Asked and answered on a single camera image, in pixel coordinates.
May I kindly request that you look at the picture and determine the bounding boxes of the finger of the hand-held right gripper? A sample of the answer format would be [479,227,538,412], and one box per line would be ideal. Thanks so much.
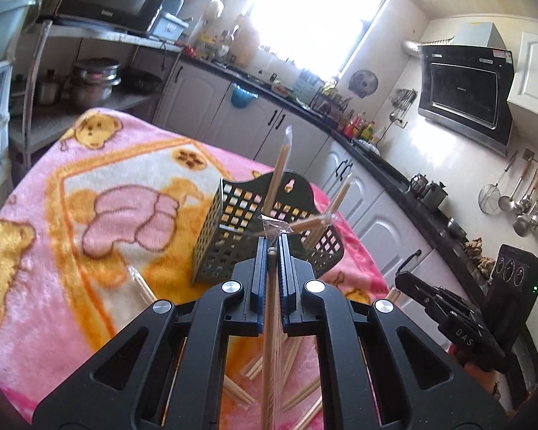
[395,272,464,323]

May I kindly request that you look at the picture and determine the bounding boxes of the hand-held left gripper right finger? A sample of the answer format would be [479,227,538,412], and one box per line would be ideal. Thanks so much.
[278,234,508,430]

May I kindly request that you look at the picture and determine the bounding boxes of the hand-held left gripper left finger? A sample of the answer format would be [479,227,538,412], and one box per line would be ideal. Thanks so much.
[31,236,270,430]

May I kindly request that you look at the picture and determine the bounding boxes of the chopstick pair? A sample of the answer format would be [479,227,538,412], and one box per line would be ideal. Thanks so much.
[258,215,294,430]
[302,175,356,252]
[287,214,339,236]
[261,125,295,216]

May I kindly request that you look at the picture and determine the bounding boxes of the green plastic utensil basket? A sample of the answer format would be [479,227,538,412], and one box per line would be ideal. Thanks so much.
[191,169,346,286]

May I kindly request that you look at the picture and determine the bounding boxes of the pile of chopsticks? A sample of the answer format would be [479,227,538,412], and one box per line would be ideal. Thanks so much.
[128,266,402,430]

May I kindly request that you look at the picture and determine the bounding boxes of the row of hanging kitchen utensils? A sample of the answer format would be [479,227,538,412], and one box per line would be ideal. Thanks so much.
[477,149,538,246]

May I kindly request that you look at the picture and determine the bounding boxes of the heap of ginger roots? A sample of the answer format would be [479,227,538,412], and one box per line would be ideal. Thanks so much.
[464,236,497,276]

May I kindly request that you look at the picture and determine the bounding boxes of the white kitchen cabinets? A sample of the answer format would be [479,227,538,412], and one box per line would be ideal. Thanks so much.
[155,58,476,305]

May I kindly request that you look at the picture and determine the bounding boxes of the steel bowl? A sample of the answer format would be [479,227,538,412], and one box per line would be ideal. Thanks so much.
[446,217,469,239]

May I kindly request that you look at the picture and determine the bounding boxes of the dark kettle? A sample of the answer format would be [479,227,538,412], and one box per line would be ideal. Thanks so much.
[428,180,450,210]

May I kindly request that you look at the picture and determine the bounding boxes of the black kitchen countertop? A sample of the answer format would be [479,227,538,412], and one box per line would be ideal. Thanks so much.
[179,51,498,287]

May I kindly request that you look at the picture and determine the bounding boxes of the row of condiment bottles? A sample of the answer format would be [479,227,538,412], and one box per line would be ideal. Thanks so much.
[338,108,378,142]

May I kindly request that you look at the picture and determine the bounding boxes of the small hanging tools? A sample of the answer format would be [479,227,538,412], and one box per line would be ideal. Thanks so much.
[389,88,419,123]

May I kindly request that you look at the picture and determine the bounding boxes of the black range hood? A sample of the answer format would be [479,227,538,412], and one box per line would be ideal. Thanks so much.
[417,22,517,158]

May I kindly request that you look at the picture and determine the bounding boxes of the white upper cabinet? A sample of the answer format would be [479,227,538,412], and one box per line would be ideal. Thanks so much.
[506,31,538,125]

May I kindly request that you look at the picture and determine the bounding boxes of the pink printed blanket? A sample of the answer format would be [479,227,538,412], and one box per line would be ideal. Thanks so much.
[0,107,391,426]

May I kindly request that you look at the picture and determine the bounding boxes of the dark wok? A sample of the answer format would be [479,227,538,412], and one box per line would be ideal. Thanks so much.
[120,68,163,95]

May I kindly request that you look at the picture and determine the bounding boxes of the wooden cutting board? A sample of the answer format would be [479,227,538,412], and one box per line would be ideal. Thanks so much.
[231,14,261,66]

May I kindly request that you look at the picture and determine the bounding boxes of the stacked steel pots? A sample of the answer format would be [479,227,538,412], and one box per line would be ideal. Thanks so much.
[69,57,123,109]

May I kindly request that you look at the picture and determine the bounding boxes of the kitchen window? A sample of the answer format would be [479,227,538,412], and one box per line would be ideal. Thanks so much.
[246,0,393,83]

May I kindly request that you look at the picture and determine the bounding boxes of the blue dish box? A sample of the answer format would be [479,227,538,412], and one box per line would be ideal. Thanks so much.
[149,9,192,39]

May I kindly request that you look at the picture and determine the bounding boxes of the steel kitchen shelf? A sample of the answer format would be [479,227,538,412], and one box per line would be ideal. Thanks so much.
[9,20,184,175]

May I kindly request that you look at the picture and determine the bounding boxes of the small steel pot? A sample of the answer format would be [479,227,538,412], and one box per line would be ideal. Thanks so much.
[35,68,69,107]

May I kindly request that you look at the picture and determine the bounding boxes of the pale blue drawer cabinet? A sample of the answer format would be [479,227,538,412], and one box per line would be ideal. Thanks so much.
[0,0,43,198]

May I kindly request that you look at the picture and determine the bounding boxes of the silver exhaust duct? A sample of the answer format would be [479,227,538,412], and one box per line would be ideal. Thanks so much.
[401,35,459,57]

